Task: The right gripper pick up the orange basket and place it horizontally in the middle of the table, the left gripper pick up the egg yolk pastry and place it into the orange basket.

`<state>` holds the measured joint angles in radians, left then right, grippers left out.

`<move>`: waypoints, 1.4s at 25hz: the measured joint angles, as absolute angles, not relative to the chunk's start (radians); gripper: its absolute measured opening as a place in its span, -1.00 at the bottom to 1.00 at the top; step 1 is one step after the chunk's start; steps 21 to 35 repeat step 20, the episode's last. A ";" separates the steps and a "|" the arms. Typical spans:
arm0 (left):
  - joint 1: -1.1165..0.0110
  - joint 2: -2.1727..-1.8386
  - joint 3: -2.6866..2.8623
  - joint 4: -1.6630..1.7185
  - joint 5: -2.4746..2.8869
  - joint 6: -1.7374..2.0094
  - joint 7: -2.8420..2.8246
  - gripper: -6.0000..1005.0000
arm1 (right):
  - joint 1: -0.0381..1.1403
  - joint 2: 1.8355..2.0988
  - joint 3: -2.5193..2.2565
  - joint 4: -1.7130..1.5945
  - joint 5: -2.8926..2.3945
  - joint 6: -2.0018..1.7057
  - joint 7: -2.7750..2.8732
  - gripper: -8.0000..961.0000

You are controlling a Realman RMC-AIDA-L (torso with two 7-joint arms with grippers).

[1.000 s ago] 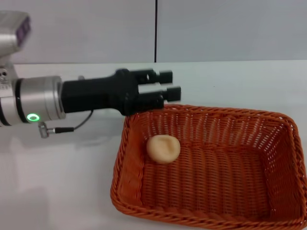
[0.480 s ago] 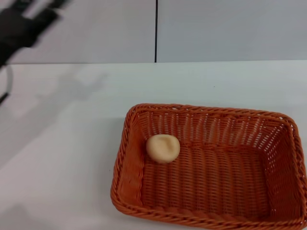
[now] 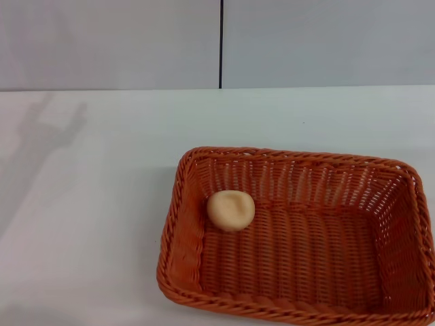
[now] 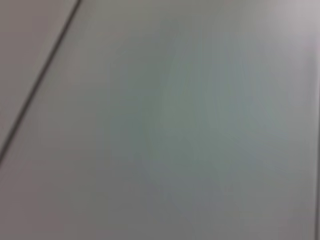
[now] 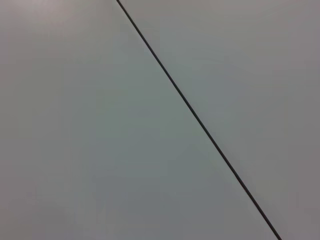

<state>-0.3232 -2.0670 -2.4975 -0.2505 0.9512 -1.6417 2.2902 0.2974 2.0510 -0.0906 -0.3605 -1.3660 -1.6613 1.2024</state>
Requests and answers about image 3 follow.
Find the round beige bread roll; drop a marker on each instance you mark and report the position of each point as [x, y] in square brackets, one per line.
[231, 211]

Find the orange woven rectangular basket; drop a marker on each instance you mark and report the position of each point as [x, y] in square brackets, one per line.
[306, 258]

